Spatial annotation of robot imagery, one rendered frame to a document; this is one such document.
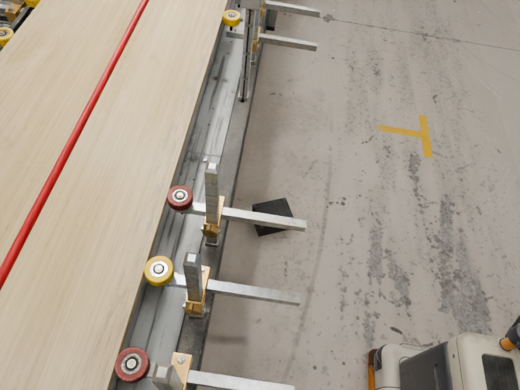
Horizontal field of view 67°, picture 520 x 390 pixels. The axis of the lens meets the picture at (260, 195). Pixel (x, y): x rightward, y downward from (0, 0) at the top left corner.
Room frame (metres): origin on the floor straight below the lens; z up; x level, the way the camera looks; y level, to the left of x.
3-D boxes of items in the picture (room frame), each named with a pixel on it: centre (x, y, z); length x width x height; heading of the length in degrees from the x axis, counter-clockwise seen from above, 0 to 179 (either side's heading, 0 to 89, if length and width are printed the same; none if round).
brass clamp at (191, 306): (0.38, 0.13, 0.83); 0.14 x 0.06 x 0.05; 2
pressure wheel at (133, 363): (0.14, 0.24, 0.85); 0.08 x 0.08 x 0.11
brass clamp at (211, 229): (0.63, 0.14, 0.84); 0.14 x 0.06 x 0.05; 2
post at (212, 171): (0.61, 0.14, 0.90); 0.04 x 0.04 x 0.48; 2
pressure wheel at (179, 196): (0.64, 0.25, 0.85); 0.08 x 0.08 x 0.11
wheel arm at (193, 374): (0.15, 0.04, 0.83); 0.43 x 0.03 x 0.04; 92
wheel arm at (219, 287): (0.40, 0.04, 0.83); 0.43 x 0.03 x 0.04; 92
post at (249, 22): (1.34, 0.16, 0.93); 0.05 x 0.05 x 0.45; 2
